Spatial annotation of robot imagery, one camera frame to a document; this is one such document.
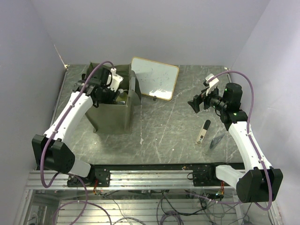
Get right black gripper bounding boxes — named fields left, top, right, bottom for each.
left=188, top=84, right=227, bottom=113

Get yellow pump lotion bottle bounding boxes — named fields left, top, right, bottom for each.
left=116, top=89, right=128, bottom=102

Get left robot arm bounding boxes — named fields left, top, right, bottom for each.
left=32, top=68, right=123, bottom=186

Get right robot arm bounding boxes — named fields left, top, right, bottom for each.
left=188, top=81, right=283, bottom=203

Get green canvas bag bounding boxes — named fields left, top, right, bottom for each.
left=85, top=64, right=141, bottom=135

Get black beige slim tube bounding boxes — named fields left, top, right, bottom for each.
left=195, top=120, right=211, bottom=144

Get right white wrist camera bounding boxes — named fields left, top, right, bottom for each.
left=203, top=74, right=219, bottom=96

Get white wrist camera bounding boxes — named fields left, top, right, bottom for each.
left=203, top=74, right=219, bottom=96
left=108, top=68, right=124, bottom=92

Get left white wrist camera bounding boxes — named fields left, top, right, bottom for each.
left=108, top=68, right=124, bottom=92

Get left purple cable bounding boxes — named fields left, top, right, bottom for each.
left=39, top=60, right=115, bottom=225

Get purple cable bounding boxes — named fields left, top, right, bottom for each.
left=208, top=70, right=273, bottom=211
left=39, top=60, right=115, bottom=225

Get small whiteboard wooden frame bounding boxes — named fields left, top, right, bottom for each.
left=131, top=57, right=179, bottom=101

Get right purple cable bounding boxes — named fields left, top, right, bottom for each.
left=208, top=70, right=273, bottom=211

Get aluminium rail frame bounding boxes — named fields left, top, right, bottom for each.
left=15, top=163, right=283, bottom=225

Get loose cables under frame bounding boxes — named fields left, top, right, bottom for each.
left=77, top=186, right=256, bottom=225

